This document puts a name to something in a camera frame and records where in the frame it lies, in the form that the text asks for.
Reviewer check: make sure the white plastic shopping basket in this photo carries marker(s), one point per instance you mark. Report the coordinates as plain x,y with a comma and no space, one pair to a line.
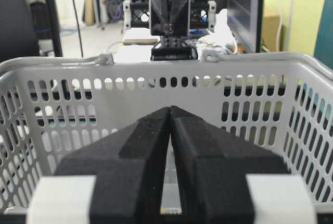
52,106

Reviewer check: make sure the cardboard box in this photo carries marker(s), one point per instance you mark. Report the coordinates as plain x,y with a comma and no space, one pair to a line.
270,26

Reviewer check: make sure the black and white opposite gripper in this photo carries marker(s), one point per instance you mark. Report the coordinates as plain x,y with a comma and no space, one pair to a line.
171,21

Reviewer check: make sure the black monitor screen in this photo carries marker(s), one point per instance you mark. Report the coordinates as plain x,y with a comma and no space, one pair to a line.
245,19

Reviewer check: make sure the black office chair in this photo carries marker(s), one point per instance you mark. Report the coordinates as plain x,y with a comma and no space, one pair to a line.
18,36

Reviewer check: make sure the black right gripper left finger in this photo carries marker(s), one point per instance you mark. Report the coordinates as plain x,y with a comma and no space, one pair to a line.
118,179

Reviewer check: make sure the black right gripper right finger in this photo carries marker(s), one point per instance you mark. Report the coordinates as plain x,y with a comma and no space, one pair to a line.
226,179

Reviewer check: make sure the black vertical pole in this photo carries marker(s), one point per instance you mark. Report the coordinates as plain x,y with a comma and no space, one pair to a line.
54,27

